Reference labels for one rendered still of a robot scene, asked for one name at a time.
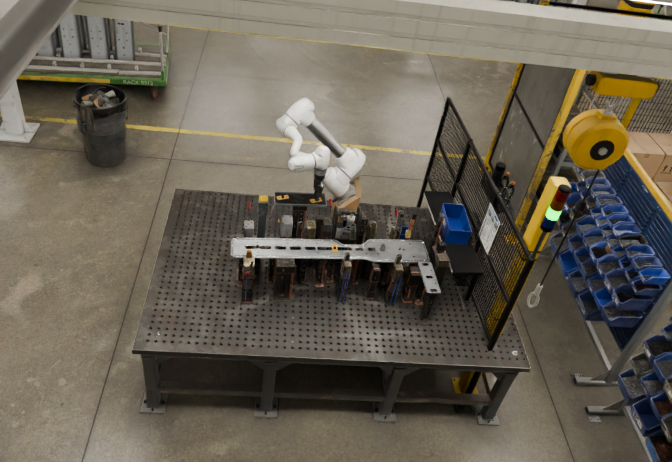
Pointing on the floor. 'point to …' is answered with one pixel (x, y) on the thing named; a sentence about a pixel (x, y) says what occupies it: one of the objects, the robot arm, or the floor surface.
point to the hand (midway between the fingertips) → (316, 195)
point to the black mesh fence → (472, 221)
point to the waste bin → (102, 122)
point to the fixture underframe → (383, 408)
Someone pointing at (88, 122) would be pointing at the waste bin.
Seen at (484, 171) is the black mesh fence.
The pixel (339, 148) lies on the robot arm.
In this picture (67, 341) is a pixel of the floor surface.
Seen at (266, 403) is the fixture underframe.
